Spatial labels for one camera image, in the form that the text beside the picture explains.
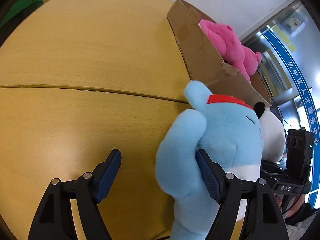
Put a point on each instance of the brown cardboard box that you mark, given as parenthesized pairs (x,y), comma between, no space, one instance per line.
(203,61)

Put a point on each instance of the pink plush bear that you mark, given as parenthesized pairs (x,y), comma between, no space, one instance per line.
(228,45)

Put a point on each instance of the light blue plush toy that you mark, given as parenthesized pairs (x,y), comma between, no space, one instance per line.
(229,130)

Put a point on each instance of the white panda plush toy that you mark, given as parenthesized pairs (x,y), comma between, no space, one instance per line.
(273,134)

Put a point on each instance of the green table cloth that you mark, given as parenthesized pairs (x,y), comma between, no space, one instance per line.
(18,7)

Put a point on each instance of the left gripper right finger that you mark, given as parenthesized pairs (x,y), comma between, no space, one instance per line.
(263,219)

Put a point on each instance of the person's right hand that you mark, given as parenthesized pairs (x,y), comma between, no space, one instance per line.
(297,203)

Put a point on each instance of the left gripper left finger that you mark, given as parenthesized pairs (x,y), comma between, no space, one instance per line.
(53,218)

